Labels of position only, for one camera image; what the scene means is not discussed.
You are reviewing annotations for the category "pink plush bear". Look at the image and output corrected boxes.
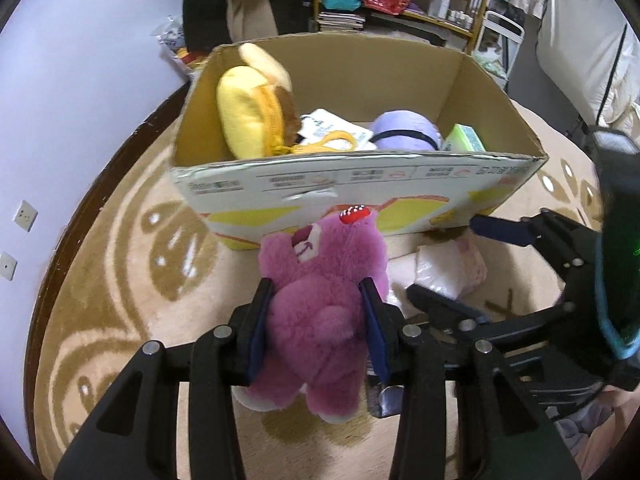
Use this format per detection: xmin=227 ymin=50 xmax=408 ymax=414
xmin=233 ymin=205 xmax=390 ymax=424

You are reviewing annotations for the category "green tissue pack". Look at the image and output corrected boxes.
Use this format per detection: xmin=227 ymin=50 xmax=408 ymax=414
xmin=442 ymin=124 xmax=485 ymax=153

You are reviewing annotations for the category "yellow plush toy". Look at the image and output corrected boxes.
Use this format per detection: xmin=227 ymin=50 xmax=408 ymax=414
xmin=216 ymin=42 xmax=302 ymax=159

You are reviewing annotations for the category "dark blue packet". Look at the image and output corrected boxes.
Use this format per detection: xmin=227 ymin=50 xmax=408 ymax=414
xmin=366 ymin=368 xmax=404 ymax=418

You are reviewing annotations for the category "beige patterned carpet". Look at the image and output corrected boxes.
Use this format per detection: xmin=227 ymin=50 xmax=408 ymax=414
xmin=34 ymin=105 xmax=602 ymax=479

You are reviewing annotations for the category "purple plush ball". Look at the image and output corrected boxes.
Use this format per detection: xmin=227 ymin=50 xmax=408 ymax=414
xmin=370 ymin=110 xmax=442 ymax=152

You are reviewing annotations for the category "white metal cart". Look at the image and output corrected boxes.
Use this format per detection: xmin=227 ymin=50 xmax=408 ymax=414
xmin=472 ymin=11 xmax=525 ymax=90

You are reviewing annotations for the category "white padded chair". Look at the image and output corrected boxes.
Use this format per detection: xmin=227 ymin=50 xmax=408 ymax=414
xmin=537 ymin=0 xmax=639 ymax=140

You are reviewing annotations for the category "white paper tag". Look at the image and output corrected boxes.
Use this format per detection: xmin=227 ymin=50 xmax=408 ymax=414
xmin=298 ymin=108 xmax=376 ymax=153

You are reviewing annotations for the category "printed cardboard box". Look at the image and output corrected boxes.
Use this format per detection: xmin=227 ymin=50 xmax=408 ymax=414
xmin=170 ymin=32 xmax=547 ymax=250

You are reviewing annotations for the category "wooden shelf unit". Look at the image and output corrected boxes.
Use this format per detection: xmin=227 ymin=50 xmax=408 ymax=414
xmin=311 ymin=0 xmax=489 ymax=53

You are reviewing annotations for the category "stack of books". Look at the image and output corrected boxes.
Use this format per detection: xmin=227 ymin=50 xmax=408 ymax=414
xmin=317 ymin=11 xmax=366 ymax=32

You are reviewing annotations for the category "plastic bag of toys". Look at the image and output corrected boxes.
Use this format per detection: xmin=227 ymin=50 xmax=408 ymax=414
xmin=151 ymin=16 xmax=208 ymax=79

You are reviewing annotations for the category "black hanging coat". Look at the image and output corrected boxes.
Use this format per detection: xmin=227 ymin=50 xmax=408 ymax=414
xmin=182 ymin=0 xmax=231 ymax=53

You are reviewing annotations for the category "lower white wall socket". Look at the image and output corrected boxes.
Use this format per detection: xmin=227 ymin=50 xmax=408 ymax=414
xmin=0 ymin=252 xmax=17 ymax=281

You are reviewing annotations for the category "white wall socket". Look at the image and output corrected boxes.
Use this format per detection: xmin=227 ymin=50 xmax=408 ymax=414
xmin=13 ymin=200 xmax=38 ymax=232
xmin=0 ymin=252 xmax=17 ymax=281

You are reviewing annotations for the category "upper white wall socket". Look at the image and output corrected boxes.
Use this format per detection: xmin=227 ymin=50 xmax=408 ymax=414
xmin=13 ymin=200 xmax=38 ymax=232

